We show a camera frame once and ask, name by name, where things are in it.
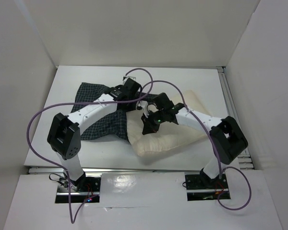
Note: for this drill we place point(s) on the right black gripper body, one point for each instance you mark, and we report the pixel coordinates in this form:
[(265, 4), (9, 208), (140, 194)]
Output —
[(148, 124)]

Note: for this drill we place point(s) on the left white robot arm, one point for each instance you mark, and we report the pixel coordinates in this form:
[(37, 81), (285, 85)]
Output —
[(65, 132)]

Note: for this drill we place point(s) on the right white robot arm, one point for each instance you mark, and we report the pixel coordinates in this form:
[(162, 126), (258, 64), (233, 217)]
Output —
[(228, 140)]

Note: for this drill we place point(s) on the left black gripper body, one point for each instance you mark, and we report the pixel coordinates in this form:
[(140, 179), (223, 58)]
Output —
[(128, 106)]

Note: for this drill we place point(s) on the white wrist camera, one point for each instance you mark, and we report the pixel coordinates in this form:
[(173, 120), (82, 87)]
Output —
[(147, 107), (125, 78)]

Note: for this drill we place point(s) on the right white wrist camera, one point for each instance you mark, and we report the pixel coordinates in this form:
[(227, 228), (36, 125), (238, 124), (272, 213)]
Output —
[(147, 107)]

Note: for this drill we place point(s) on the cream white pillow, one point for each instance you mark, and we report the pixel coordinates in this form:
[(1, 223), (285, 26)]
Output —
[(167, 141)]

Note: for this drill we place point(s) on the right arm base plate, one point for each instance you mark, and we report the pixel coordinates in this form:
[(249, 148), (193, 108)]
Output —
[(200, 189)]

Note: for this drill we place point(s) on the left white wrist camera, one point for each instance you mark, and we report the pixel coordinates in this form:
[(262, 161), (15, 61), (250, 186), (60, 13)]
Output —
[(125, 78)]

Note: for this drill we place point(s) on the aluminium front rail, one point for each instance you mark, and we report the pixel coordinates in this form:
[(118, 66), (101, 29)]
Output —
[(45, 170)]

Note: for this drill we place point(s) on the dark checkered pillowcase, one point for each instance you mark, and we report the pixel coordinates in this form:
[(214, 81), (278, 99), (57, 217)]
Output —
[(97, 114)]

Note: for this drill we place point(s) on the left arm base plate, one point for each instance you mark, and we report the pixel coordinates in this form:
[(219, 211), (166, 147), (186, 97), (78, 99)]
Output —
[(89, 190)]

